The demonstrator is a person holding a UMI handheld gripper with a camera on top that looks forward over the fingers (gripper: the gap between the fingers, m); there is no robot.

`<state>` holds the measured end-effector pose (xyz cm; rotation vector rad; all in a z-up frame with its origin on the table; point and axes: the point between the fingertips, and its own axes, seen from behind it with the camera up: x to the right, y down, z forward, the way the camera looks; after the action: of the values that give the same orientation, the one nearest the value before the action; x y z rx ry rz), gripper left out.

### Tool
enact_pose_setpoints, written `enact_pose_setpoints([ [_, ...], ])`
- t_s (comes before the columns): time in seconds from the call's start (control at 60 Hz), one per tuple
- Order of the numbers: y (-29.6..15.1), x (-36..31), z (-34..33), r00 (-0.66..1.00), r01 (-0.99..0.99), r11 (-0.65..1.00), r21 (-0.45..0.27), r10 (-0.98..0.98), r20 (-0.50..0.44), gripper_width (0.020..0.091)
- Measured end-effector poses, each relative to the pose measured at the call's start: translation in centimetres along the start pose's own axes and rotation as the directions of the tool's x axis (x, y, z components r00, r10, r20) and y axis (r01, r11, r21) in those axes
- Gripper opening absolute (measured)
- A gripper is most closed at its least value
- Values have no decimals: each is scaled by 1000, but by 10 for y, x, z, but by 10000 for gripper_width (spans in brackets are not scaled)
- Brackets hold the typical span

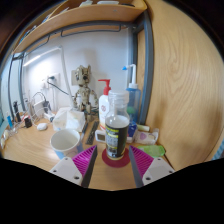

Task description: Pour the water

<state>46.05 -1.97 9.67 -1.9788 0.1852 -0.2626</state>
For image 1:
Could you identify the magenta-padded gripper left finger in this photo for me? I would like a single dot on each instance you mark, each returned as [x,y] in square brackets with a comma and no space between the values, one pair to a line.
[85,160]

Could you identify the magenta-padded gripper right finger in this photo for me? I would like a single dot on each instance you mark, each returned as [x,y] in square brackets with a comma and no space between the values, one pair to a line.
[142,160]

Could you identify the clear bottle with dark label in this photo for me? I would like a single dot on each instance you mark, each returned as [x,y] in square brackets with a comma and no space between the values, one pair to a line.
[116,136]

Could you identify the pink and white packet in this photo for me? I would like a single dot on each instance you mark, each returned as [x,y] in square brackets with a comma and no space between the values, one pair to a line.
[147,136]

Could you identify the white mug with blue map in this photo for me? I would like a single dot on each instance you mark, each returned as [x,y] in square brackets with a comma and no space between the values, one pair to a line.
[65,141]

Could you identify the flat round red coaster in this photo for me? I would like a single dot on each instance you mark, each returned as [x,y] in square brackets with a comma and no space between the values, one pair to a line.
[115,163]

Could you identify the small white digital timer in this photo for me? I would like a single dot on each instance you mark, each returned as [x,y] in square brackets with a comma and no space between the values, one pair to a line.
[100,136]

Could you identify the black ruler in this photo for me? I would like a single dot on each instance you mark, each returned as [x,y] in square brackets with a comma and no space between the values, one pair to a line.
[92,132]

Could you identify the white tissue bag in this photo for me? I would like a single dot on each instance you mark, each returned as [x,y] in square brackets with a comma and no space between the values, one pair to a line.
[68,119]

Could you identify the white lotion bottle red pump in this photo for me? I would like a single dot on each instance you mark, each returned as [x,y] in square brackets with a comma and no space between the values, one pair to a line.
[102,110]

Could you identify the small white mouse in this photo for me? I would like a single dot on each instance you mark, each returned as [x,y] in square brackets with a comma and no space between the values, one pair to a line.
[42,126]

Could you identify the blue wash bottle bent nozzle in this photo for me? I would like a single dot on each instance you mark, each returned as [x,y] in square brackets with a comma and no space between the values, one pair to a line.
[135,100]

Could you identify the black charger block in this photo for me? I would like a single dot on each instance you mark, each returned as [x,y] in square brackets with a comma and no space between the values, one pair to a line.
[28,122]

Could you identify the white power adapter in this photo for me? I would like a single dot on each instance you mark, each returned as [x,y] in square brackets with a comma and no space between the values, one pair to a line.
[40,108]

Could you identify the brown tree figurine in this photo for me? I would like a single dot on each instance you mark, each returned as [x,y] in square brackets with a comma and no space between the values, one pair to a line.
[84,90]

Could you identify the black electric shaver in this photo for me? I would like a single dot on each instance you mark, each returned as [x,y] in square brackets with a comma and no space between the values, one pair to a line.
[16,111]

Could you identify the blue bottle with white cap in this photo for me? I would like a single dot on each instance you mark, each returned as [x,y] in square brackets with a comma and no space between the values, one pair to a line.
[9,121]

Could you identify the wooden shelf unit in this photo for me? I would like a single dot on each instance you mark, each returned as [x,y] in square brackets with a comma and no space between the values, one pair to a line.
[90,15]

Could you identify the white wall socket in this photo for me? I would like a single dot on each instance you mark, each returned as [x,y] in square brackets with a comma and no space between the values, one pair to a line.
[56,77]
[45,82]

